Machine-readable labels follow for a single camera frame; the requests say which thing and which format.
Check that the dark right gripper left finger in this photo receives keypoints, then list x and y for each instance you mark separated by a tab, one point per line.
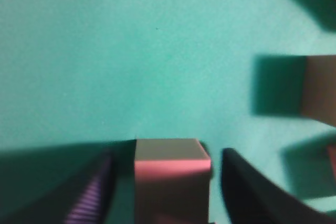
83	198

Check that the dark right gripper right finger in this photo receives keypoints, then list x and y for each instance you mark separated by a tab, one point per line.
250	197

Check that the pink cube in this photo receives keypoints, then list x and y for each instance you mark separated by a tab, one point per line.
171	181
318	93
332	157

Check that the green cloth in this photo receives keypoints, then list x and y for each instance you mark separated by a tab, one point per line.
78	76

